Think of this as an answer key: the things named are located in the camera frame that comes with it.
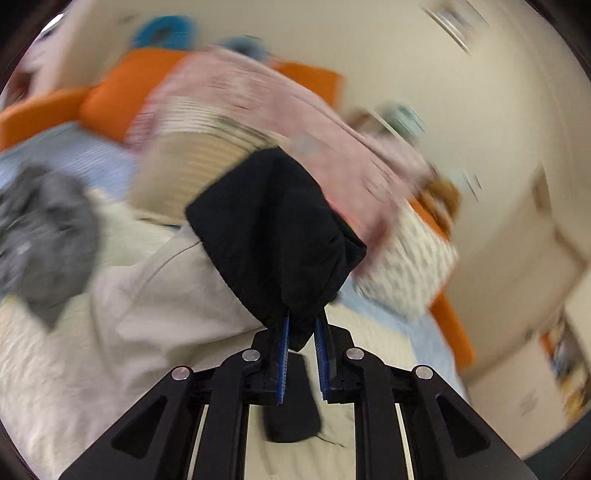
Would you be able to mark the white cabinet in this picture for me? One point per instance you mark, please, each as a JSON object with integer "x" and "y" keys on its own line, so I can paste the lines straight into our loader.
{"x": 508, "y": 392}

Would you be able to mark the light blue bedsheet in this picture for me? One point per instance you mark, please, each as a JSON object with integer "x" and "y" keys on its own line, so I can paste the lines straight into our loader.
{"x": 83, "y": 157}

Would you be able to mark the white floral pillow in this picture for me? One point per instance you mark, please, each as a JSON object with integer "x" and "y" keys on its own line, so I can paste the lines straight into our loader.
{"x": 411, "y": 263}

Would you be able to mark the pink printed quilt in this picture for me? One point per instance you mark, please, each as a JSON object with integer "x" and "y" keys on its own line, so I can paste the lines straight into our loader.
{"x": 286, "y": 106}

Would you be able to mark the white eyelet blanket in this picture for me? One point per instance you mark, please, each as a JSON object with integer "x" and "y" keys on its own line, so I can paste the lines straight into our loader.
{"x": 27, "y": 369}

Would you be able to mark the orange bed frame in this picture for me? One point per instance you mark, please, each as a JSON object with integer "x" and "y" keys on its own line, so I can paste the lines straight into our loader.
{"x": 115, "y": 101}

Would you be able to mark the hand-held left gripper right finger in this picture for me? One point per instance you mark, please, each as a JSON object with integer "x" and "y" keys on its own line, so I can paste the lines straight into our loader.
{"x": 323, "y": 364}

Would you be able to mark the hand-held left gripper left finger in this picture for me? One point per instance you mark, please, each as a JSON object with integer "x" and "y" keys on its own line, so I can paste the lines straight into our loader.
{"x": 281, "y": 362}

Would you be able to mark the pale cream garment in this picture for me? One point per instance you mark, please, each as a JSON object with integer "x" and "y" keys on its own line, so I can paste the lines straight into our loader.
{"x": 161, "y": 314}

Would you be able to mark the beige patchwork pillow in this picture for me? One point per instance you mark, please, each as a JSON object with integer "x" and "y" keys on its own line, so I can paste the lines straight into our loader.
{"x": 184, "y": 175}

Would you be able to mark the brown braided plush toy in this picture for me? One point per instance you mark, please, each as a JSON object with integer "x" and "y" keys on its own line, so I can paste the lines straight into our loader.
{"x": 445, "y": 198}

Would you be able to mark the grey cloth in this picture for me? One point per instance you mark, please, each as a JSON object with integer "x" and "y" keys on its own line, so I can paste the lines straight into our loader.
{"x": 46, "y": 230}

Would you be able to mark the black cloth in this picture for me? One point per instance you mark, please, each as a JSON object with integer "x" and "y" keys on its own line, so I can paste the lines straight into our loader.
{"x": 268, "y": 230}

